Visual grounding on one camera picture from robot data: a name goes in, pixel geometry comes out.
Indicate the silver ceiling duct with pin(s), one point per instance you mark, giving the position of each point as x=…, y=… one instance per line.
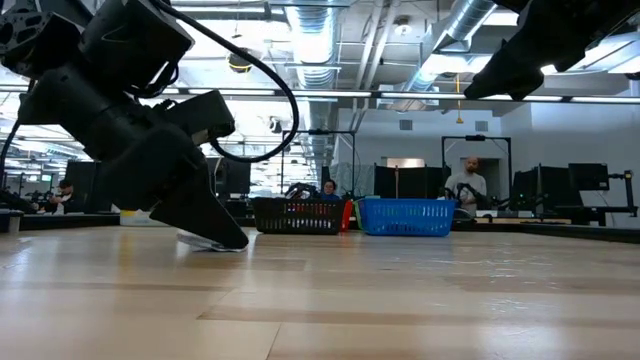
x=465, y=20
x=312, y=40

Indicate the long ceiling light strip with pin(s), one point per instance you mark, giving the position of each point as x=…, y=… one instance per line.
x=325, y=93

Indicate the black partition panel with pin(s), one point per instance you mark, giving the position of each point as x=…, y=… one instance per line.
x=410, y=182
x=82, y=190

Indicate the black hanging ceiling camera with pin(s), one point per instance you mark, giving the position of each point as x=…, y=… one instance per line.
x=240, y=62

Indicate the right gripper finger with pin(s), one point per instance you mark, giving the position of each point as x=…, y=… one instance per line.
x=505, y=75
x=526, y=87

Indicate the person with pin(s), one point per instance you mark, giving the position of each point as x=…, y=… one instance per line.
x=330, y=189
x=60, y=197
x=467, y=182

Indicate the blue plastic basket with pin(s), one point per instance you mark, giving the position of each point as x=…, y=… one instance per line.
x=407, y=217

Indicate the white wipes canister yellow label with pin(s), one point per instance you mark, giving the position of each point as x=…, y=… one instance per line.
x=140, y=220

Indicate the green plastic basket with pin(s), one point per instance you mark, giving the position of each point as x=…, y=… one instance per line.
x=356, y=215

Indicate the black plastic basket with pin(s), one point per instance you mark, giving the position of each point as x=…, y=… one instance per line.
x=300, y=217

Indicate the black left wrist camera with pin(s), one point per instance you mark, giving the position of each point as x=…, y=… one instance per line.
x=200, y=117

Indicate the black station frame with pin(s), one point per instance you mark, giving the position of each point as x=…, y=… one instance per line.
x=475, y=137

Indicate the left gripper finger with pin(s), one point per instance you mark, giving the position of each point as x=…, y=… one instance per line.
x=220, y=210
x=200, y=220

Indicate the white blue-print square packet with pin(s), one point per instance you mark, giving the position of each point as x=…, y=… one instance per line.
x=195, y=243

